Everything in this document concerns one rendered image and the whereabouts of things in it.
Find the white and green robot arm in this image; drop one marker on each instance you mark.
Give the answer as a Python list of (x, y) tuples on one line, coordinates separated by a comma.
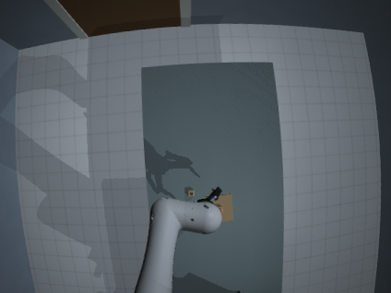
[(169, 217)]

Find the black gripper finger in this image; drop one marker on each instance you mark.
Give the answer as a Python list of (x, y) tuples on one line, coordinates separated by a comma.
[(215, 194)]

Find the tan square mat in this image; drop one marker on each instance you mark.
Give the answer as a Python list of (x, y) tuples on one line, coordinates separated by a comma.
[(226, 202)]

